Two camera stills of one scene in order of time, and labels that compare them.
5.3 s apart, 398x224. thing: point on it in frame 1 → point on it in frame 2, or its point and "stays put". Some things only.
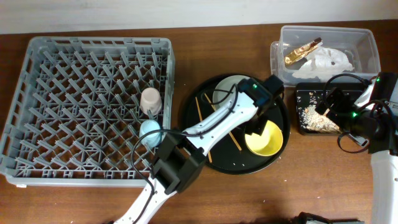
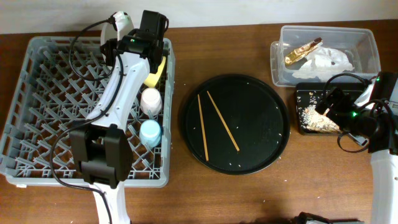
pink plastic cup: (150, 99) stays put
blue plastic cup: (152, 140) stays put
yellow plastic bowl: (268, 143) → (152, 78)
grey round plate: (225, 89) → (125, 27)
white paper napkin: (325, 63) stays put
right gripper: (335, 114) stays put
